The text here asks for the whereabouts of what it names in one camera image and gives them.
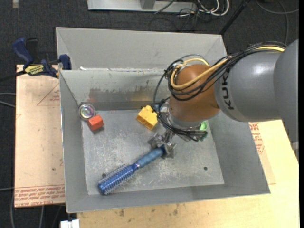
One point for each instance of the blue hairbrush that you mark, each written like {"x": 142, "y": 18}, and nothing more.
{"x": 126, "y": 173}

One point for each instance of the brown cardboard board, red print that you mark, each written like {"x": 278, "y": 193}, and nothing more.
{"x": 38, "y": 139}

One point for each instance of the red block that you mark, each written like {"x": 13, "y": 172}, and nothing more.
{"x": 95, "y": 122}

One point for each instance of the grey metal bin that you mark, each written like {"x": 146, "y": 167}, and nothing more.
{"x": 133, "y": 136}

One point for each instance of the yellow toy block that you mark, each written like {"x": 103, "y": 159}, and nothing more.
{"x": 147, "y": 117}

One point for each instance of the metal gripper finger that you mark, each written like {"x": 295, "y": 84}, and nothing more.
{"x": 154, "y": 141}
{"x": 170, "y": 151}

